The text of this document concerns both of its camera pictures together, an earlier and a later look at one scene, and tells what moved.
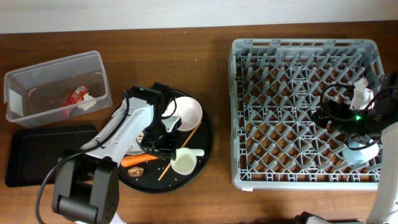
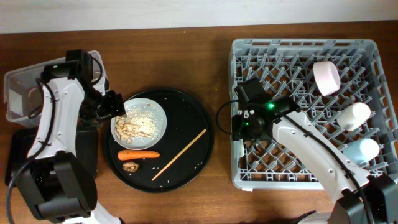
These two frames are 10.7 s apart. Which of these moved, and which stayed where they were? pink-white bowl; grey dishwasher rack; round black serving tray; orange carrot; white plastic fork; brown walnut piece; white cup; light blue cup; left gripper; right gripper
Moved: right gripper; brown walnut piece; orange carrot; left gripper; white plastic fork; white cup; pink-white bowl
Stayed: round black serving tray; grey dishwasher rack; light blue cup
